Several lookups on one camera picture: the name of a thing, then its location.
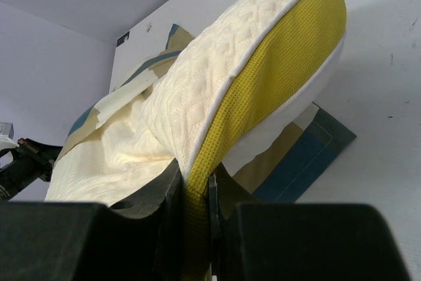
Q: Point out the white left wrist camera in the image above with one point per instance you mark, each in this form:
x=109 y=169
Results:
x=6 y=136

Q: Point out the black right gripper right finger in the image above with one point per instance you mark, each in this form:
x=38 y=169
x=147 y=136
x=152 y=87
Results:
x=253 y=240

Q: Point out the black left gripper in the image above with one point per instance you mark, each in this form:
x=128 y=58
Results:
x=31 y=160

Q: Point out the blue beige white checked pillowcase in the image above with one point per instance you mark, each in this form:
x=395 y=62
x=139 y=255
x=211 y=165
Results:
x=277 y=163

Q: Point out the white pillow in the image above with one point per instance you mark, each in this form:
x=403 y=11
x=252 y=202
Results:
x=226 y=97

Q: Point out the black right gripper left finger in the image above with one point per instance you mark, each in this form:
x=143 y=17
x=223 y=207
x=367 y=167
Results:
x=137 y=238

